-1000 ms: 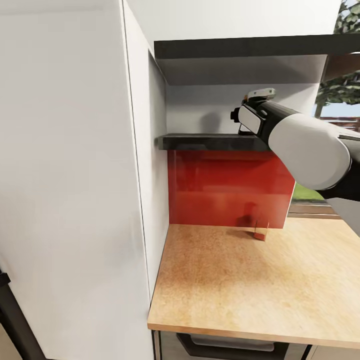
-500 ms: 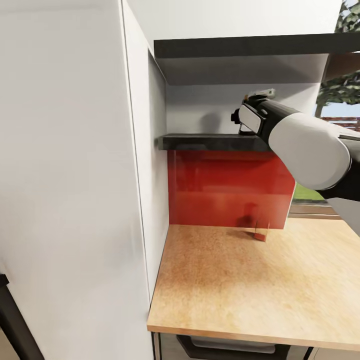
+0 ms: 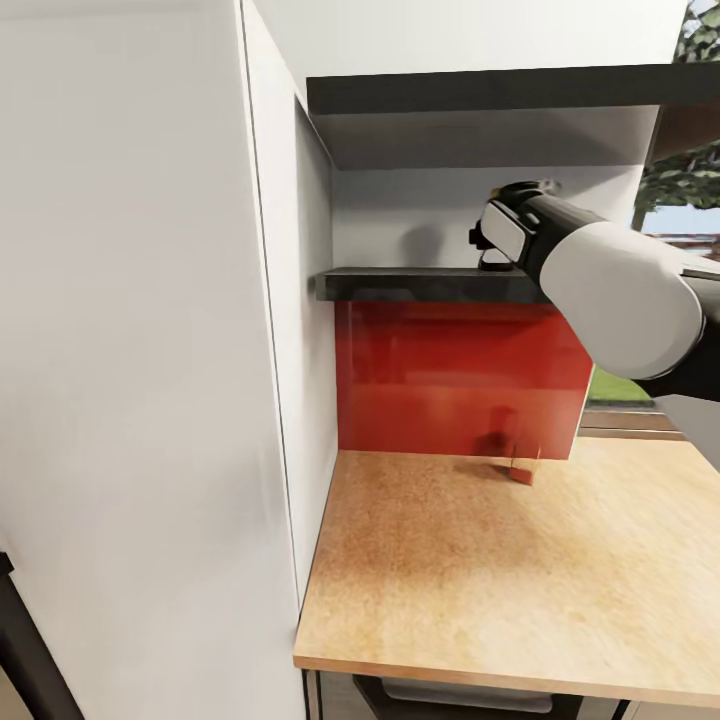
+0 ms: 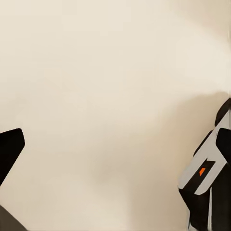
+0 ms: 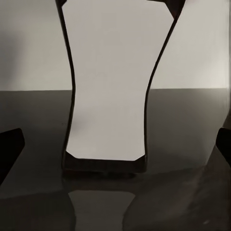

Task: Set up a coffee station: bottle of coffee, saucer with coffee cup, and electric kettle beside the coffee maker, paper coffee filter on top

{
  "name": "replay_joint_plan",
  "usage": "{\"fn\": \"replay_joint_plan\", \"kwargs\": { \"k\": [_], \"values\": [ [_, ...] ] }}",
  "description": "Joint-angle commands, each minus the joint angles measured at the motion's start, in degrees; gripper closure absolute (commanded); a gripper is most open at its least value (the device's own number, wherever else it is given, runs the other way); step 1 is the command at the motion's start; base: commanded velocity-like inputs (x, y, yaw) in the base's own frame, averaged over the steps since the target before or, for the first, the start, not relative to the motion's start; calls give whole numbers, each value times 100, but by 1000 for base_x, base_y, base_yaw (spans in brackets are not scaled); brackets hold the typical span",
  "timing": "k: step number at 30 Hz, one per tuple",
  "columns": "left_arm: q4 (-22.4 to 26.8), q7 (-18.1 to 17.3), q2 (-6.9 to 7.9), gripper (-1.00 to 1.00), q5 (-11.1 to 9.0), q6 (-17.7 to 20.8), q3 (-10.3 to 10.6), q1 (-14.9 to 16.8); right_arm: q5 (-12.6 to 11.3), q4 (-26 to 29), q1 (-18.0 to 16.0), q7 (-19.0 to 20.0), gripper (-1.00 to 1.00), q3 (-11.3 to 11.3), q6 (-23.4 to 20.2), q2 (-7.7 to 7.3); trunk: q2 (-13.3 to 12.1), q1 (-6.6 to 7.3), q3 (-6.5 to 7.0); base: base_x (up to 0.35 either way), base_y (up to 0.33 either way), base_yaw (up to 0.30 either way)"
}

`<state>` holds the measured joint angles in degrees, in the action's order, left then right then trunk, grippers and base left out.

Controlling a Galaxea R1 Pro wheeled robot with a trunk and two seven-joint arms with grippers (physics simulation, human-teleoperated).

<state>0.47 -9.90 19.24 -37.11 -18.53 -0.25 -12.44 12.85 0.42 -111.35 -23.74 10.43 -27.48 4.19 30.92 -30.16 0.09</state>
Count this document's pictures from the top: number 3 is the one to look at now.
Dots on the water glass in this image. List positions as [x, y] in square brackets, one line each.
[525, 458]

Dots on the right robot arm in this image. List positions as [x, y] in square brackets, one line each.
[642, 309]

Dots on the dishwasher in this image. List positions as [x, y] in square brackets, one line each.
[353, 696]

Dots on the fixed window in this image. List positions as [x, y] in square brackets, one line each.
[678, 203]

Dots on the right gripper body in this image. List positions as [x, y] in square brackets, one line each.
[481, 242]

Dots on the bottle of coffee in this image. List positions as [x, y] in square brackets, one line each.
[494, 259]

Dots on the cabinet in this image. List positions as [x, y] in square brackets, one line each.
[626, 710]
[31, 685]

